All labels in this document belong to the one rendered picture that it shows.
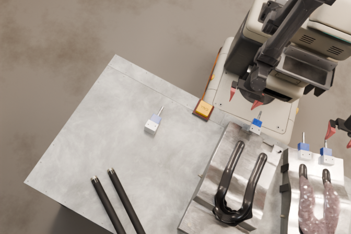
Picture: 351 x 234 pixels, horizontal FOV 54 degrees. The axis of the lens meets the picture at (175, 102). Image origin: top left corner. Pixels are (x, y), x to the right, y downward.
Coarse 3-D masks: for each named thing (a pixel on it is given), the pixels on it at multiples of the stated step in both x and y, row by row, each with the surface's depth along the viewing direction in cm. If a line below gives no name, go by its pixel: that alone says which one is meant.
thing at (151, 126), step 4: (160, 112) 154; (152, 116) 152; (156, 116) 152; (148, 120) 149; (152, 120) 151; (156, 120) 151; (160, 120) 152; (148, 124) 149; (152, 124) 149; (156, 124) 149; (144, 128) 151; (148, 128) 149; (152, 128) 148; (156, 128) 148; (148, 132) 153; (152, 132) 150
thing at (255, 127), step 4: (260, 112) 162; (260, 116) 161; (252, 120) 160; (256, 120) 159; (252, 124) 156; (256, 124) 158; (260, 124) 158; (248, 128) 158; (252, 128) 156; (256, 128) 156; (260, 128) 156; (252, 132) 155; (256, 132) 155
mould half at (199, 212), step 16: (224, 128) 158; (240, 128) 150; (224, 144) 147; (256, 144) 149; (224, 160) 144; (240, 160) 145; (272, 160) 147; (208, 176) 137; (240, 176) 142; (272, 176) 144; (208, 192) 133; (240, 192) 137; (256, 192) 140; (192, 208) 137; (208, 208) 137; (256, 208) 134; (192, 224) 134; (208, 224) 135; (224, 224) 136; (240, 224) 134; (256, 224) 131
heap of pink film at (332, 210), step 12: (300, 180) 146; (312, 192) 142; (324, 192) 144; (336, 192) 145; (300, 204) 140; (312, 204) 140; (336, 204) 140; (300, 216) 139; (312, 216) 139; (324, 216) 140; (336, 216) 140; (300, 228) 139; (312, 228) 137; (324, 228) 137
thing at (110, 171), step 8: (112, 168) 142; (112, 176) 139; (120, 184) 138; (120, 192) 136; (128, 200) 134; (128, 208) 132; (128, 216) 131; (136, 216) 131; (136, 224) 129; (136, 232) 128; (144, 232) 127
